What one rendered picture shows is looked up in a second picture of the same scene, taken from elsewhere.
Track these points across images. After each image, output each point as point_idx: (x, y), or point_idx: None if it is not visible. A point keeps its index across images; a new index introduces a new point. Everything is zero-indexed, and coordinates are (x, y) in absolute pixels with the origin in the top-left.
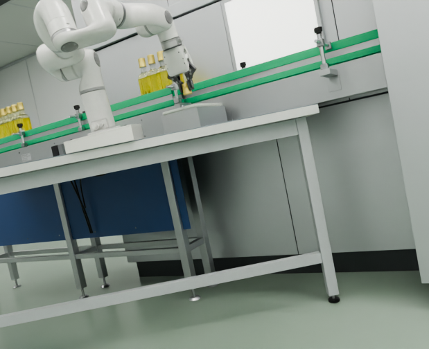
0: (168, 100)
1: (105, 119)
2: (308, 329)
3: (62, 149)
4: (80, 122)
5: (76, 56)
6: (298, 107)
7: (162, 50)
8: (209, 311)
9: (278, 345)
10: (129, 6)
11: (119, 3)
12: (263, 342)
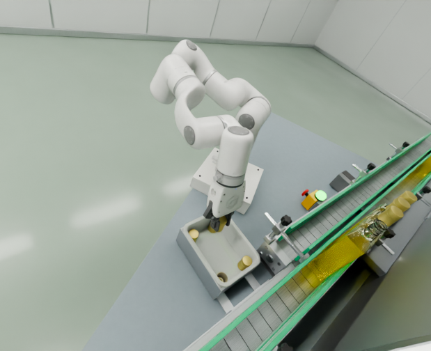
0: (285, 232)
1: None
2: (92, 331)
3: (335, 177)
4: (356, 178)
5: (216, 103)
6: (83, 349)
7: (394, 212)
8: None
9: (97, 302)
10: (182, 90)
11: (175, 80)
12: (109, 298)
